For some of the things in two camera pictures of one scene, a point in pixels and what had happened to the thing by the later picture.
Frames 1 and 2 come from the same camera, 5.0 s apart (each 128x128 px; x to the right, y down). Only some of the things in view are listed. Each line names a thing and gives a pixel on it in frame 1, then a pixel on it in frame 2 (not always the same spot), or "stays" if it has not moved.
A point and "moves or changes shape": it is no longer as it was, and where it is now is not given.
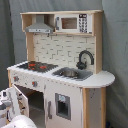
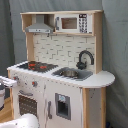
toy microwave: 73,23 stays
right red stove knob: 34,83 stays
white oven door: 23,102 moves or changes shape
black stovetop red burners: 38,66 stays
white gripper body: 4,98 -> 8,82
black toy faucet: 82,65 stays
